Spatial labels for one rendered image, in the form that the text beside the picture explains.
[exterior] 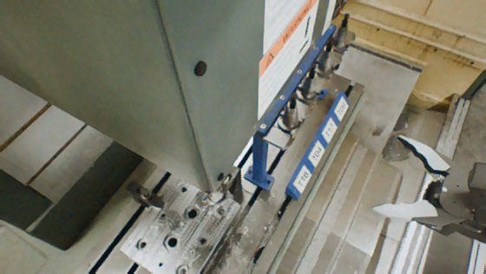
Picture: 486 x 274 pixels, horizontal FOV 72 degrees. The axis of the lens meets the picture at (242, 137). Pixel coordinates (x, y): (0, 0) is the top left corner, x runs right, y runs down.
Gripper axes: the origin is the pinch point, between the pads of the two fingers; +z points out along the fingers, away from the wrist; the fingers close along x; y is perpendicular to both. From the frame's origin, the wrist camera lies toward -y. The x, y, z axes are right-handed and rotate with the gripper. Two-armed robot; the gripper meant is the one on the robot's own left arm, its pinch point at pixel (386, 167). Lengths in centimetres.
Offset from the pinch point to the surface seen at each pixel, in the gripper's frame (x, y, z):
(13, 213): -38, 47, 88
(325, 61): 36.4, 18.7, 21.3
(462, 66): 90, 50, -22
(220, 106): -17.9, -26.8, 19.2
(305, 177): 17, 52, 14
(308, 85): 25.5, 17.9, 21.8
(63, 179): -22, 49, 84
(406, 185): 46, 78, -22
